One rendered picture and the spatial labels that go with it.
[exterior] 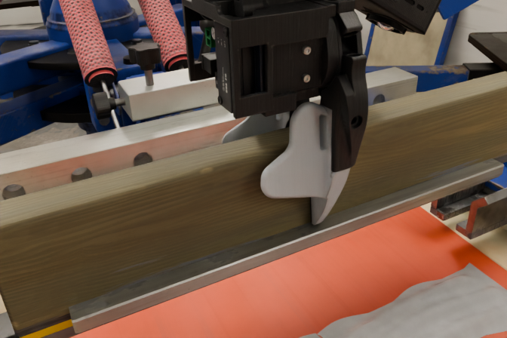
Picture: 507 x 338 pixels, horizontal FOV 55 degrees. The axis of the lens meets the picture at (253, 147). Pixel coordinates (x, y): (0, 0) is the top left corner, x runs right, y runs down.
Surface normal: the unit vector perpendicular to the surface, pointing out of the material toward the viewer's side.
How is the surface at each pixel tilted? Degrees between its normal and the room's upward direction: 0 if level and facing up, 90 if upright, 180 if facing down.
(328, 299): 0
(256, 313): 0
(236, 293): 0
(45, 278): 89
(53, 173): 90
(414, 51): 80
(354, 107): 83
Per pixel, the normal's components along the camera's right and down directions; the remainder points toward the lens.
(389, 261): -0.03, -0.88
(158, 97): 0.45, 0.40
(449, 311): 0.15, -0.55
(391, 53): -0.87, 0.07
